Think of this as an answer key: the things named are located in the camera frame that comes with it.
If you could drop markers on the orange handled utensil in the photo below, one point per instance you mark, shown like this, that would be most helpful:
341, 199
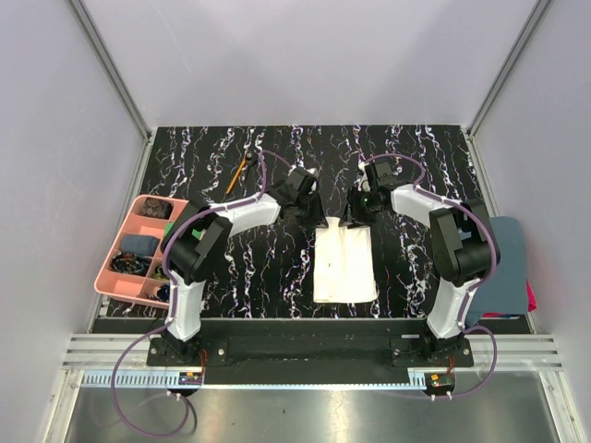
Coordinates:
236, 177

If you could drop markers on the magenta cloth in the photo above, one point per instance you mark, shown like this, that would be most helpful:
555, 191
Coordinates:
532, 301

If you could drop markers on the black handled utensil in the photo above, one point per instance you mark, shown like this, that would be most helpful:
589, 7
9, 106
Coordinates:
250, 159

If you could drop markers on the grey blue cloth in tray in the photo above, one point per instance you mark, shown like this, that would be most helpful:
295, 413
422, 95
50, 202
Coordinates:
139, 245

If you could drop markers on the dark patterned cloth in tray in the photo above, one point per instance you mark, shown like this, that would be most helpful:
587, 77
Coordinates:
156, 208

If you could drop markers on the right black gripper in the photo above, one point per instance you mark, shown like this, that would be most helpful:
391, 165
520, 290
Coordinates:
352, 216

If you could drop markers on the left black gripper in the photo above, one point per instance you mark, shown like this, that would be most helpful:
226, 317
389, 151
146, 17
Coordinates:
318, 219

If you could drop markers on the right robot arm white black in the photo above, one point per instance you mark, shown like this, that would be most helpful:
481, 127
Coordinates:
464, 249

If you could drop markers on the white cloth napkin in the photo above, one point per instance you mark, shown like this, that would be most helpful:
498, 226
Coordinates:
343, 265

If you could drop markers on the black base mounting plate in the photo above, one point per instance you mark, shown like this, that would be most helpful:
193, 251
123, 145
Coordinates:
311, 352

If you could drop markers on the pink compartment tray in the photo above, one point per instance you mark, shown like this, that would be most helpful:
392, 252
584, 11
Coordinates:
135, 289

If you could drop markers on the green cloth in tray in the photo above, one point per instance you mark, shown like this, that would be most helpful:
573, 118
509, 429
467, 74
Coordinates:
168, 228

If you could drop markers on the blue folded cloth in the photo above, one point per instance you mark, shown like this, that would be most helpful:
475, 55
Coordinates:
505, 293

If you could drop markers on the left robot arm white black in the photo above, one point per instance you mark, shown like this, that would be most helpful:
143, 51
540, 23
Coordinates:
199, 236

